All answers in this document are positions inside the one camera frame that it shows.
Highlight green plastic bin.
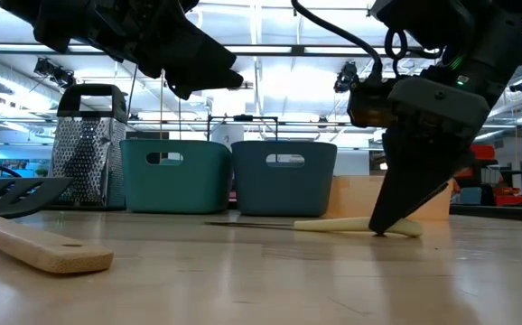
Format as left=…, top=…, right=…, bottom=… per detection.
left=119, top=138, right=234, bottom=215

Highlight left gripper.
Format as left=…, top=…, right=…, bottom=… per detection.
left=61, top=0, right=246, bottom=101

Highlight translucent orange tray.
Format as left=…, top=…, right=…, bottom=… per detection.
left=326, top=174, right=454, bottom=222

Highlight red box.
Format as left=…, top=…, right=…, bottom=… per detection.
left=494, top=187, right=522, bottom=208

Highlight metal box grater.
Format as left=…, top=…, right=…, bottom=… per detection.
left=49, top=83, right=129, bottom=211

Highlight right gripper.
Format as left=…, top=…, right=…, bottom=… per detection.
left=368, top=62, right=510, bottom=237

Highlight wooden slotted turner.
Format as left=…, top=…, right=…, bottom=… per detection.
left=0, top=194, right=115, bottom=274

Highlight black spotlights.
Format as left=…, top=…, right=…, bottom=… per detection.
left=33, top=57, right=76, bottom=89

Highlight dark blue plastic bin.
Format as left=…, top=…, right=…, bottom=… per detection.
left=230, top=140, right=338, bottom=218

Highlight black tubular stand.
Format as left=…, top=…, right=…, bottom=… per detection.
left=206, top=115, right=280, bottom=142

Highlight knife with yellow handle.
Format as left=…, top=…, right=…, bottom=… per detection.
left=204, top=216, right=424, bottom=239

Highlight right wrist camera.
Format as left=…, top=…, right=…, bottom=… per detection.
left=332, top=61, right=406, bottom=130

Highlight red storage bins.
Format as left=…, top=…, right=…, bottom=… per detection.
left=468, top=144, right=498, bottom=162

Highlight black slotted spatula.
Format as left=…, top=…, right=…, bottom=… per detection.
left=0, top=176, right=75, bottom=220

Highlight blue box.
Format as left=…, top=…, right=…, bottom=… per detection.
left=459, top=187, right=483, bottom=206

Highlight black aluminium table frame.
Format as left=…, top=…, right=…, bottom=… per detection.
left=449, top=203, right=522, bottom=223

